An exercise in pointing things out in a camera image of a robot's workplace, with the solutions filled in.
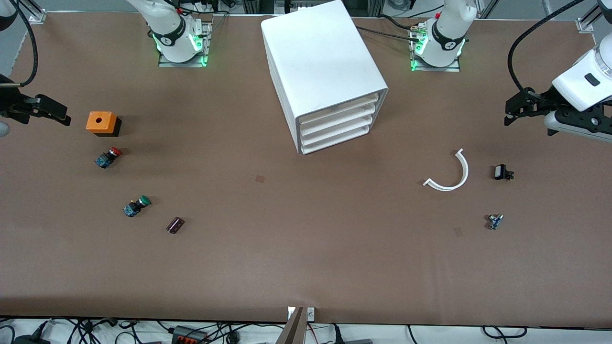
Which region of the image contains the white drawer cabinet housing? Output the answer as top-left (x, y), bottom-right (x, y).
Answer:
top-left (261, 0), bottom-right (389, 155)

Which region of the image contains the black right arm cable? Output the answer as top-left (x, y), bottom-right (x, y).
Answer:
top-left (9, 0), bottom-right (38, 87)

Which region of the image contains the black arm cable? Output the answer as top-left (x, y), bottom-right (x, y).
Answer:
top-left (9, 0), bottom-right (38, 87)
top-left (508, 0), bottom-right (593, 92)

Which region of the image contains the aluminium frame corner bracket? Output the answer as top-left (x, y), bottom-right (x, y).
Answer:
top-left (17, 0), bottom-right (47, 24)
top-left (576, 0), bottom-right (604, 33)

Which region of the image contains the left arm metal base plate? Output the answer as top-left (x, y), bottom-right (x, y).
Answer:
top-left (410, 26), bottom-right (461, 73)

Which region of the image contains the black looped floor cable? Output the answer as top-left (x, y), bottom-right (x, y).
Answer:
top-left (482, 326), bottom-right (528, 339)

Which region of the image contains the brown camera post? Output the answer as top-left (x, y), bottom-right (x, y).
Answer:
top-left (276, 307), bottom-right (307, 344)

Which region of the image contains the white plastic drawer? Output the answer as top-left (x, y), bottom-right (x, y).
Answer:
top-left (300, 106), bottom-right (376, 136)
top-left (301, 116), bottom-right (373, 145)
top-left (299, 94), bottom-right (381, 127)
top-left (302, 125), bottom-right (371, 154)

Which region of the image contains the red push button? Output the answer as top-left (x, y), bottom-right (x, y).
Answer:
top-left (94, 147), bottom-right (122, 169)

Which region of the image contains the green push button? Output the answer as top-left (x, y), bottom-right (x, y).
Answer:
top-left (123, 195), bottom-right (152, 218)

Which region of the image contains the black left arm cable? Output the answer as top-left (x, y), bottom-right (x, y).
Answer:
top-left (508, 0), bottom-right (593, 92)

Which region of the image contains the white curved plastic piece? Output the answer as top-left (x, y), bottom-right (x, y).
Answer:
top-left (423, 149), bottom-right (470, 192)

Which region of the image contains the black orange power strip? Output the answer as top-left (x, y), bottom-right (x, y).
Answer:
top-left (172, 326), bottom-right (209, 344)

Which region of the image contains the black power adapter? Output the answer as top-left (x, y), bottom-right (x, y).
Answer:
top-left (330, 325), bottom-right (373, 344)

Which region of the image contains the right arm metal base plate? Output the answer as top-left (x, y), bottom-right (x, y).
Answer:
top-left (158, 21), bottom-right (211, 68)

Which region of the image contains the orange box with hole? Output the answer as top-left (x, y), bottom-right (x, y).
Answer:
top-left (86, 111), bottom-right (122, 138)

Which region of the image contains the black cable on table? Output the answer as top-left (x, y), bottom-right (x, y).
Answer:
top-left (356, 26), bottom-right (422, 44)

